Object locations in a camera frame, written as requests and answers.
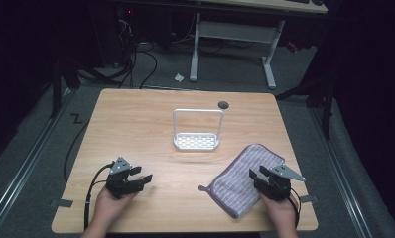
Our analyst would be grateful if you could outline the dark computer tower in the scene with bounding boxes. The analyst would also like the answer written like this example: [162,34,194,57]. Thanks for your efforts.
[94,5,138,68]

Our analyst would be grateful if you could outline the black stand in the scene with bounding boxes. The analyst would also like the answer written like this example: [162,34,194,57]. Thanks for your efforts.
[274,70,336,141]
[49,58,82,119]

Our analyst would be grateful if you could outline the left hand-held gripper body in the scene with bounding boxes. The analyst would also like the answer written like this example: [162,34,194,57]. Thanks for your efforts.
[104,156,146,200]

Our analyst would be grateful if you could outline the white towel rack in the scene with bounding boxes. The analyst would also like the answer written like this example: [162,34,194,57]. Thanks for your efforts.
[172,107,225,152]

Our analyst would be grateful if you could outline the purple striped towel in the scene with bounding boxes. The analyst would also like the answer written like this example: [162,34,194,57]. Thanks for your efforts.
[197,142,286,220]

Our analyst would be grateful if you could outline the white-legged wooden desk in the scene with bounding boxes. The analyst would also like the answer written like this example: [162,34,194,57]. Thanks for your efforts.
[188,0,329,90]

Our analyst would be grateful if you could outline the bundle of black cables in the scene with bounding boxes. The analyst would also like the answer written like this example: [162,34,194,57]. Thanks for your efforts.
[80,19,159,90]

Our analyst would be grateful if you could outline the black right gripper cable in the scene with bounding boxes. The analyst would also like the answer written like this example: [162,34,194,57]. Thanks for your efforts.
[287,187,302,230]

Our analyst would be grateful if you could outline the metal floor rail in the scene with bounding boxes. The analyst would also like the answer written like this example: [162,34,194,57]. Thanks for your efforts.
[0,88,74,238]
[308,106,375,238]

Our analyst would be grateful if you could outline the black floor cable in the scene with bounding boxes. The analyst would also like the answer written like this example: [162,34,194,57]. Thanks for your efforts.
[63,120,91,183]

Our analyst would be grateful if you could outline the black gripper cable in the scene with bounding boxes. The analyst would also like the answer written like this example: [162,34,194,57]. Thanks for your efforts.
[83,161,116,231]
[287,187,302,230]

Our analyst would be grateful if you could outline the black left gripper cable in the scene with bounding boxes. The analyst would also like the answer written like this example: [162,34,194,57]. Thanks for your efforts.
[83,161,116,231]

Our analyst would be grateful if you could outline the black tape mark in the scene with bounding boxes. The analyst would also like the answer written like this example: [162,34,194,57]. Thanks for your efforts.
[69,112,84,125]

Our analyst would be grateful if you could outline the person's right hand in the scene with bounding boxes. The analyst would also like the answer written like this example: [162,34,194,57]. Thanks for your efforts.
[259,191,300,231]

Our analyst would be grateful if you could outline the grey tape piece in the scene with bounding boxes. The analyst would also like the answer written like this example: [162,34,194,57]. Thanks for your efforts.
[299,194,320,204]
[49,197,74,209]

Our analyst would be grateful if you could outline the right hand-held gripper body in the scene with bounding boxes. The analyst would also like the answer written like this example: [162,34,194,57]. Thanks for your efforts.
[256,164,307,202]

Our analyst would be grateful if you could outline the person's left hand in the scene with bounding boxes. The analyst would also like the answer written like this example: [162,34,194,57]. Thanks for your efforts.
[91,186,138,230]

